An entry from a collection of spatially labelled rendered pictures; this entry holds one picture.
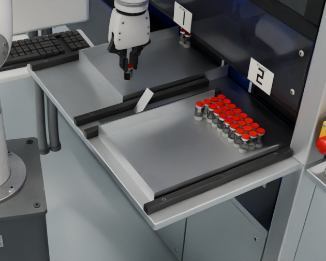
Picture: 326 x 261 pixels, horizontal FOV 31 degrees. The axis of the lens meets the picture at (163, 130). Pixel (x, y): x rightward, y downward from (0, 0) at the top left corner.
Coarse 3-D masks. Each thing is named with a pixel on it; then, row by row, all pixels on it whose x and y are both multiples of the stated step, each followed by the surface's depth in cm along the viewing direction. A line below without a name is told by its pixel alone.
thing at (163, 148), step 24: (192, 96) 150; (120, 120) 140; (144, 120) 145; (168, 120) 147; (192, 120) 147; (120, 144) 138; (144, 144) 138; (168, 144) 139; (192, 144) 140; (216, 144) 140; (144, 168) 132; (168, 168) 132; (192, 168) 133; (216, 168) 128; (144, 192) 125; (168, 192) 123
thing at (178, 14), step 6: (174, 6) 164; (180, 6) 161; (174, 12) 165; (180, 12) 162; (186, 12) 159; (174, 18) 165; (180, 18) 163; (186, 18) 160; (180, 24) 164; (186, 24) 161; (186, 30) 162
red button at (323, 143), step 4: (324, 136) 123; (320, 140) 123; (324, 140) 122; (316, 144) 125; (320, 144) 123; (324, 144) 122; (320, 148) 123; (324, 148) 122; (320, 152) 124; (324, 152) 123
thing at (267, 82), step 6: (252, 60) 140; (252, 66) 141; (258, 66) 139; (252, 72) 142; (258, 72) 140; (264, 72) 138; (270, 72) 136; (252, 78) 143; (258, 78) 140; (264, 78) 138; (270, 78) 137; (258, 84) 141; (264, 84) 139; (270, 84) 137; (264, 90) 140; (270, 90) 138
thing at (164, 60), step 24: (96, 48) 168; (144, 48) 175; (168, 48) 175; (192, 48) 176; (96, 72) 159; (120, 72) 163; (144, 72) 164; (168, 72) 164; (192, 72) 165; (216, 72) 162; (120, 96) 150
